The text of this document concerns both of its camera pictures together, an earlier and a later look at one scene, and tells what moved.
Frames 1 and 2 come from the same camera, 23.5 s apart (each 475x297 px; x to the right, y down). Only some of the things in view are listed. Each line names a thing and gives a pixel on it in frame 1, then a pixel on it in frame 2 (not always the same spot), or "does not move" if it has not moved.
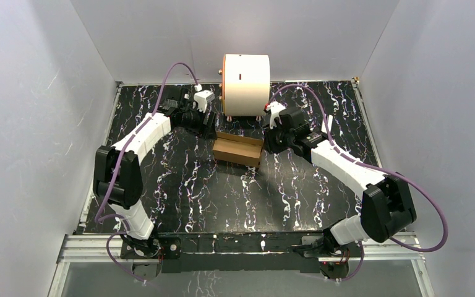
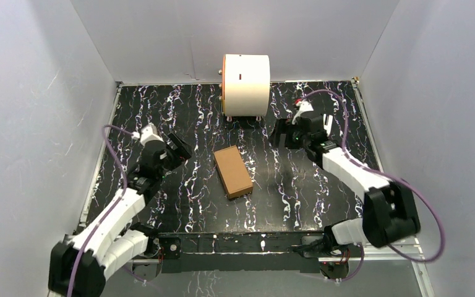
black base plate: [233, 252] does not move
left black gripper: [206, 124] -> [175, 150]
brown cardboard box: [239, 149] -> [233, 172]
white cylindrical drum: [245, 85] does not move
